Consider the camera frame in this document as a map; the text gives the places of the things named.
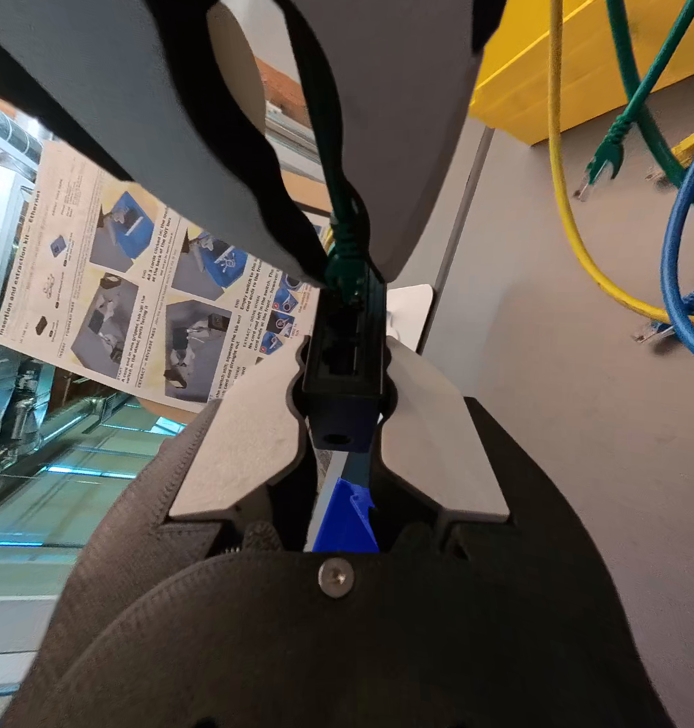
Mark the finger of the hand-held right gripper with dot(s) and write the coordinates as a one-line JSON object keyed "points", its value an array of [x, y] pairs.
{"points": [[96, 68], [403, 114]]}

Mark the blue plastic bin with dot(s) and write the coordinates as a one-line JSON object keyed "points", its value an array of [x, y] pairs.
{"points": [[347, 523]]}

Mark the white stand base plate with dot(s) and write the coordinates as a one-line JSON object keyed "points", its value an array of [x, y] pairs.
{"points": [[412, 313]]}

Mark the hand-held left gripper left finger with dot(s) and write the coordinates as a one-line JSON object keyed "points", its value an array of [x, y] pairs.
{"points": [[250, 449]]}

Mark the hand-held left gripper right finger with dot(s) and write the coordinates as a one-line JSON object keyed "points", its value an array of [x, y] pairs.
{"points": [[443, 449]]}

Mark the silver ventilation duct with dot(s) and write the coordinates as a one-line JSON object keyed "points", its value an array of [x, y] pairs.
{"points": [[11, 131]]}

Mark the silver corrugated ceiling duct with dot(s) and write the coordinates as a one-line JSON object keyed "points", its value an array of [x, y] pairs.
{"points": [[85, 418]]}

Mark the yellow plastic bin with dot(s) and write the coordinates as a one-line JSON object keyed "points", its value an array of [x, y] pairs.
{"points": [[580, 74]]}

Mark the black ethernet switch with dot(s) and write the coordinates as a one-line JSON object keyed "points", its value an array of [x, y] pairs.
{"points": [[344, 398]]}

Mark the printed instruction sheet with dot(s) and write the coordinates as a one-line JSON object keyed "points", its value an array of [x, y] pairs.
{"points": [[96, 256]]}

